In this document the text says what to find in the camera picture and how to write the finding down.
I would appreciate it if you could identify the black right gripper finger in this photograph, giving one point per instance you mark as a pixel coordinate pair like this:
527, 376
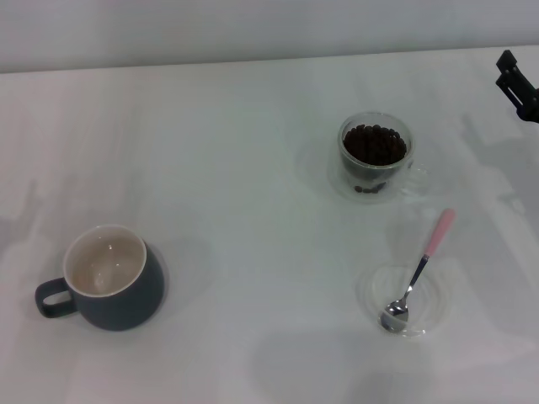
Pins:
520, 90

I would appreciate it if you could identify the clear glass saucer dish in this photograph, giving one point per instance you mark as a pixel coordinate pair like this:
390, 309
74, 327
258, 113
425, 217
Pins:
370, 290

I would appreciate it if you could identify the coffee beans heap in glass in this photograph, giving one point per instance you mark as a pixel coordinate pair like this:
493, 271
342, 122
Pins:
375, 145

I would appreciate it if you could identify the double-walled clear glass cup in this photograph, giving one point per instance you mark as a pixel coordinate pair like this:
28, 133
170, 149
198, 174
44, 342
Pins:
337, 177

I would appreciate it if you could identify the dark blue mug cream inside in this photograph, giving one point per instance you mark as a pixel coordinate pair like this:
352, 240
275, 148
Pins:
118, 311

